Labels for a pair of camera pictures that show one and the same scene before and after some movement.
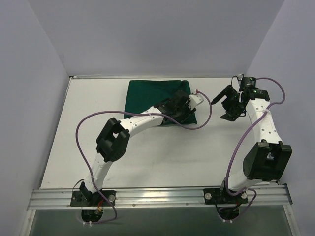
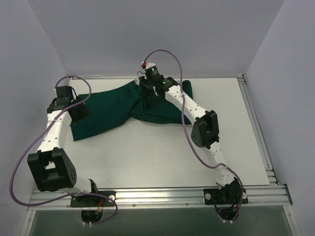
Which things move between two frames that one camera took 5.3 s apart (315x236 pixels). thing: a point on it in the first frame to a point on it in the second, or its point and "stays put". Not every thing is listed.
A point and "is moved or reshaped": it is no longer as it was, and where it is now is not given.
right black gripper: [231, 103] to [149, 100]
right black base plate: [220, 196] stays put
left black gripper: [181, 108] to [80, 114]
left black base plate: [86, 198] stays put
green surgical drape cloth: [143, 94] is moved or reshaped
